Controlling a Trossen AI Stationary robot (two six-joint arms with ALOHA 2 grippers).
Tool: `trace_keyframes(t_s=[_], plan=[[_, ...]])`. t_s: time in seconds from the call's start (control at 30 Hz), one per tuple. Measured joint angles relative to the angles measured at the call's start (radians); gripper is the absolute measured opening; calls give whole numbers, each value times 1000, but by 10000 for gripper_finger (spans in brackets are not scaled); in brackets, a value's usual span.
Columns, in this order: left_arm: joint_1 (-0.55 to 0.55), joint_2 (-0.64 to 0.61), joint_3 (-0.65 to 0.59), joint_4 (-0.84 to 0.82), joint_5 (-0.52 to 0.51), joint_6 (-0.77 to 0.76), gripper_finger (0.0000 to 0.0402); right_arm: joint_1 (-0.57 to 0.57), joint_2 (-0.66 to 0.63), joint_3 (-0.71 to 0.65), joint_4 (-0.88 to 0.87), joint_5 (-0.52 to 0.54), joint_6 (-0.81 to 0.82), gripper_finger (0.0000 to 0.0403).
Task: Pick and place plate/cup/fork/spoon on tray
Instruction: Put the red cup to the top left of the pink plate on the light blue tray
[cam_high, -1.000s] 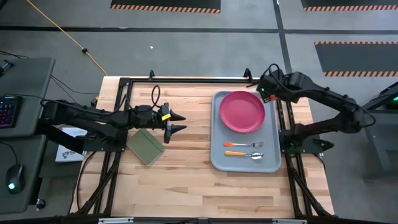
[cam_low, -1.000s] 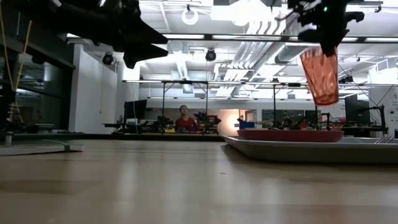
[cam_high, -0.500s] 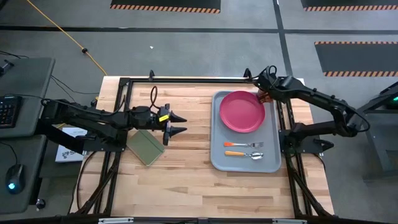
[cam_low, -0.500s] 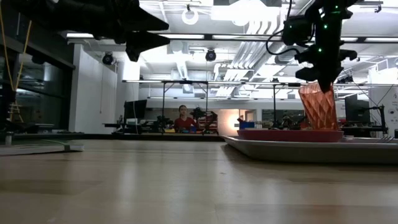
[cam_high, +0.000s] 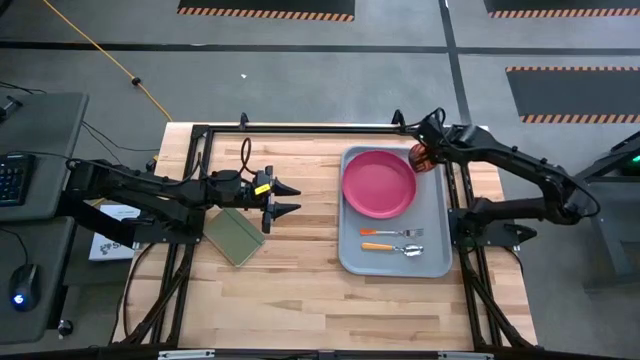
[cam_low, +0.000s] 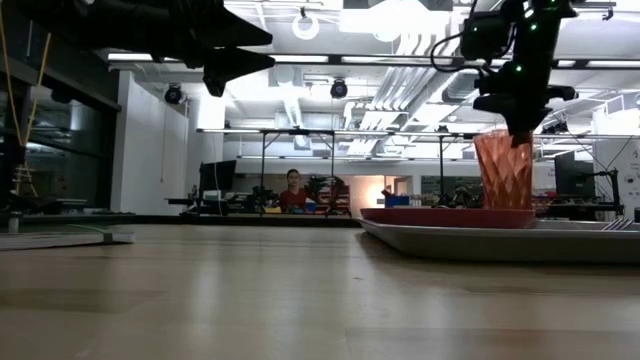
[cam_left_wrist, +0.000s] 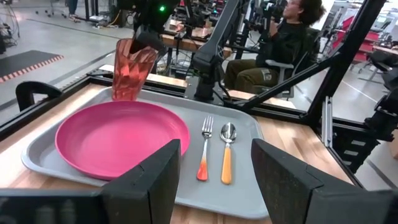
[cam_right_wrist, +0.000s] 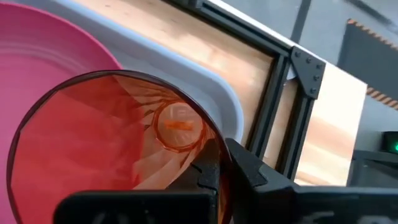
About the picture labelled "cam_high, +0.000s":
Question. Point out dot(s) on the black table clamp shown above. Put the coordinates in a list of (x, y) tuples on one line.
[(243, 120), (398, 117)]

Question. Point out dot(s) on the black aluminium table frame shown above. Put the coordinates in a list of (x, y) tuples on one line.
[(472, 300)]

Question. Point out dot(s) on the green notebook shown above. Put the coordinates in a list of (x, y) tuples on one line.
[(233, 236)]

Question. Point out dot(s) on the black keyboard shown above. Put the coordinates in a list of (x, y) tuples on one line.
[(12, 179)]

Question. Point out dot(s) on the grey side desk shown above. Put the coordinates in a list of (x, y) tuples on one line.
[(45, 135)]

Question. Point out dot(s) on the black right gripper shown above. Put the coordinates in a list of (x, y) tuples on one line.
[(431, 131)]

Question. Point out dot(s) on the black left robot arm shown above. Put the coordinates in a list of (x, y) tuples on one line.
[(150, 195)]

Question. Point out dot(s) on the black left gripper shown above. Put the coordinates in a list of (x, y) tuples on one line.
[(255, 205)]

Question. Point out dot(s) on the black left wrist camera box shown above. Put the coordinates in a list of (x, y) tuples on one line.
[(262, 187)]

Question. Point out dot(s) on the black hazard-striped floor mat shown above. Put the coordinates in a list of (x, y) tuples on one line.
[(265, 6), (565, 6), (575, 92)]

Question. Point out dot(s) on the black computer mouse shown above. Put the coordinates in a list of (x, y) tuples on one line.
[(24, 287)]

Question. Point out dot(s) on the pink plastic plate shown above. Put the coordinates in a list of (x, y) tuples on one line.
[(379, 185)]

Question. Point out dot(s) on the black round knob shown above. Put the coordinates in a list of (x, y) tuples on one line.
[(65, 327)]

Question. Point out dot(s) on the silver aluminium bracket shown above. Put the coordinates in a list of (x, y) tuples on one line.
[(465, 355), (186, 354)]

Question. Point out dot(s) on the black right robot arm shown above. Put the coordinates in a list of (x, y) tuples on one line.
[(525, 165)]

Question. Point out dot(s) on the grey equipment stand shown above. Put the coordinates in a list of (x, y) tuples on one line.
[(615, 225)]

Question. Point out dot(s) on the white printed box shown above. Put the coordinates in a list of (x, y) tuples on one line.
[(110, 240)]

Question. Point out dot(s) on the grey plastic tray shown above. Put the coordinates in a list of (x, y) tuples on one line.
[(435, 225)]

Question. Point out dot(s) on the translucent reddish-brown cup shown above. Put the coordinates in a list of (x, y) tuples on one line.
[(419, 159)]

